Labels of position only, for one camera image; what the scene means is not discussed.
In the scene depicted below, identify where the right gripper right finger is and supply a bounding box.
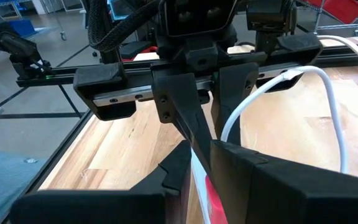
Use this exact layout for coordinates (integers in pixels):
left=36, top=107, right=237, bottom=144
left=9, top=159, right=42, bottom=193
left=209, top=139, right=358, bottom=224

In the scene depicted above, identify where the white rectangular power strip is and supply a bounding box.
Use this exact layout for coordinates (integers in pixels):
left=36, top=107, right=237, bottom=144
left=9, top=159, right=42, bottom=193
left=317, top=35, right=358, bottom=72

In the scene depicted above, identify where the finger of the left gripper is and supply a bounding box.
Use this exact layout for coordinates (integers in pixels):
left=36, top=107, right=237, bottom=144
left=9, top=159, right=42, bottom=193
left=211, top=61, right=260, bottom=146
left=151, top=72, right=213, bottom=174

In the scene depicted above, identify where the red bin wire cart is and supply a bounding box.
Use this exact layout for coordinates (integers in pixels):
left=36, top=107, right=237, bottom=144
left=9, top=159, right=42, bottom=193
left=300, top=0, right=358, bottom=35

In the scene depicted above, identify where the blue bin metal cart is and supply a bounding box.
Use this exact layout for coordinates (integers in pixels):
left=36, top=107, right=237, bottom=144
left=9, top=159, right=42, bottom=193
left=0, top=0, right=68, bottom=81

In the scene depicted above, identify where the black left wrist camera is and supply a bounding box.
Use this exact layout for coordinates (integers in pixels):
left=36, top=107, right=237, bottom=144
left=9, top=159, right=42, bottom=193
left=159, top=0, right=239, bottom=39

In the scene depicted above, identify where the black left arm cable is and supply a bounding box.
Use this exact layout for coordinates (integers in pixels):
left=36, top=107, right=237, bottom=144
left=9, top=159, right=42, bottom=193
left=87, top=0, right=165, bottom=54

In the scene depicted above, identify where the red USB wall charger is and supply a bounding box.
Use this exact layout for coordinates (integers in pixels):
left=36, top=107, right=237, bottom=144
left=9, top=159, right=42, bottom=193
left=204, top=175, right=229, bottom=224

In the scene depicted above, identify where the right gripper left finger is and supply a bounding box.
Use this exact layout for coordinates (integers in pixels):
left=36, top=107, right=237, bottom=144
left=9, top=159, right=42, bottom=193
left=9, top=140, right=193, bottom=224

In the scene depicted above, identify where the white USB cable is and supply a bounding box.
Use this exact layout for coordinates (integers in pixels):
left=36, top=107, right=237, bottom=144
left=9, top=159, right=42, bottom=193
left=190, top=65, right=350, bottom=224

